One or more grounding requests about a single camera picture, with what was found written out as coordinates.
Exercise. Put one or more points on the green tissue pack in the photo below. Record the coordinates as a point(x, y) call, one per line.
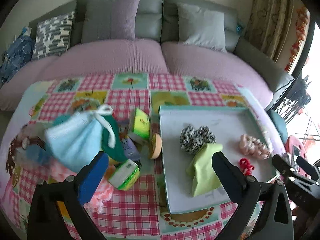
point(139, 126)
point(125, 175)

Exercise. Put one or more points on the leopard print scrunchie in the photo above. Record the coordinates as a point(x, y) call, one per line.
point(191, 139)

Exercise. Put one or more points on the patterned curtain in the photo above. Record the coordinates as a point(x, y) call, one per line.
point(279, 28)

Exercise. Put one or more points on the checkered picture tablecloth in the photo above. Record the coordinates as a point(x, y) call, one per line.
point(152, 188)

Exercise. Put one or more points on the light grey cushion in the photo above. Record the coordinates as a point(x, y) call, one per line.
point(201, 27)

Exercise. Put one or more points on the black white patterned cushion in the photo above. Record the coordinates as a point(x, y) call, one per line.
point(53, 36)

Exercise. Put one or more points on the light blue face mask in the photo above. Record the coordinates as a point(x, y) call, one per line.
point(76, 142)

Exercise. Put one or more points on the purple cartoon packet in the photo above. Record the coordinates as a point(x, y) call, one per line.
point(130, 150)

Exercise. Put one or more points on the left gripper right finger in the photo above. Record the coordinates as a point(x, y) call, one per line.
point(275, 218)

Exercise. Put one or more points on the pink white fluffy towel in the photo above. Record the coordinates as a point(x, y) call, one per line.
point(58, 173)

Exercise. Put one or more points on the grey sofa with pink seat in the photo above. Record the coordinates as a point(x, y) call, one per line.
point(155, 49)

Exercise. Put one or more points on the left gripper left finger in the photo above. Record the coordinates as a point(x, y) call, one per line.
point(45, 218)

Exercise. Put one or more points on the teal shallow tray box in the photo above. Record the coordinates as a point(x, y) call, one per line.
point(228, 125)

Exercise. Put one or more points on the yellow green sponge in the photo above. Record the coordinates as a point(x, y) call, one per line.
point(116, 153)

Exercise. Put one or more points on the pink satin scrunchie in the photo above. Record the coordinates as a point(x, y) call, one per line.
point(255, 147)

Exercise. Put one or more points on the round orange tin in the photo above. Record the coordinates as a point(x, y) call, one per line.
point(155, 146)

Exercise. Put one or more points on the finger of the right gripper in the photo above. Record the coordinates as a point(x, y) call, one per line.
point(309, 169)
point(286, 171)

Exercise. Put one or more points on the light green cloth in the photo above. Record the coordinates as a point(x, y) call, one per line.
point(201, 171)

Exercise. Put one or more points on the red pink yarn scrunchie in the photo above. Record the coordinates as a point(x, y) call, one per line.
point(246, 167)

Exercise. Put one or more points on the red plastic stool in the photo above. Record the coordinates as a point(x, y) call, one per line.
point(294, 148)

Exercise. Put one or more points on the clear box with blue item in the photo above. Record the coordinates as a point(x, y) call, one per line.
point(30, 151)

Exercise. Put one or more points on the blue clothes pile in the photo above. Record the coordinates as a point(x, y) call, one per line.
point(18, 54)

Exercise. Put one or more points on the purple cushion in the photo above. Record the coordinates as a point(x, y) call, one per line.
point(109, 20)

